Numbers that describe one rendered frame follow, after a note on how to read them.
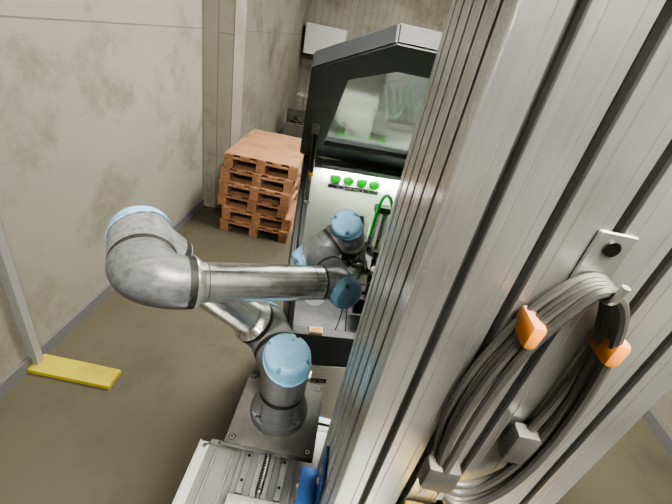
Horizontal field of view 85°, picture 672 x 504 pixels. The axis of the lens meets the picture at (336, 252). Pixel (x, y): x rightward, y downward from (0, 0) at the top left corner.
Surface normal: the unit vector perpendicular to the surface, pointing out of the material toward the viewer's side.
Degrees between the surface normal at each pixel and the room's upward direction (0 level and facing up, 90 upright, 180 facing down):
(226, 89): 90
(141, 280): 65
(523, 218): 90
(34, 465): 0
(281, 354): 8
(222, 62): 90
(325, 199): 90
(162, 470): 0
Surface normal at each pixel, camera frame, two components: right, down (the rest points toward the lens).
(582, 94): -0.10, 0.50
